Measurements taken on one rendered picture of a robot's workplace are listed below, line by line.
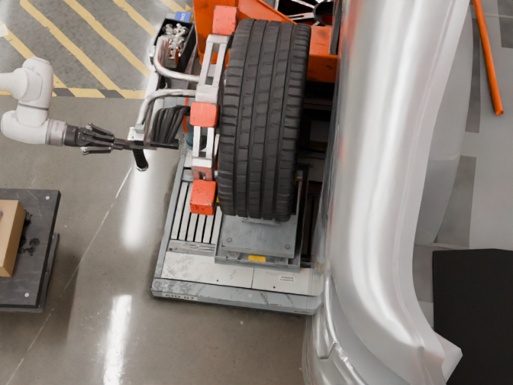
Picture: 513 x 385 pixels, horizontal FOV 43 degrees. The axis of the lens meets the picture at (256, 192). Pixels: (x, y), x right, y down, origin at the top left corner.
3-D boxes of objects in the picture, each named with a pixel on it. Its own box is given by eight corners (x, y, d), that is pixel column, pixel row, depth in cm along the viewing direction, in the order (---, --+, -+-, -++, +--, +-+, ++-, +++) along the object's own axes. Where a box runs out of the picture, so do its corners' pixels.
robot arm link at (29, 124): (43, 147, 222) (50, 109, 220) (-5, 139, 219) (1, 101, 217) (47, 144, 233) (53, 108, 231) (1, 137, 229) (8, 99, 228)
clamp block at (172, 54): (176, 68, 224) (175, 58, 220) (150, 66, 225) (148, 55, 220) (179, 56, 227) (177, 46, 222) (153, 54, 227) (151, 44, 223)
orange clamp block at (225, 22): (235, 36, 210) (237, 7, 207) (211, 33, 210) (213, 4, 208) (237, 35, 216) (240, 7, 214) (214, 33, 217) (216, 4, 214)
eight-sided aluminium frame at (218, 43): (217, 224, 232) (208, 139, 184) (199, 221, 232) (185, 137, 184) (238, 101, 258) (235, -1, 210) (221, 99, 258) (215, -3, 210)
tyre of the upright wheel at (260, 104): (311, 41, 176) (313, 12, 237) (224, 33, 178) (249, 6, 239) (286, 257, 201) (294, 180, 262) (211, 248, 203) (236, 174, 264)
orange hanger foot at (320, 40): (362, 87, 269) (376, 28, 238) (237, 74, 271) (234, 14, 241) (364, 56, 277) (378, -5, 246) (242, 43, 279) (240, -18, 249)
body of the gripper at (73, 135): (62, 139, 223) (90, 143, 225) (67, 118, 227) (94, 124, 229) (62, 150, 229) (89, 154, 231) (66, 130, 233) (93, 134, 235)
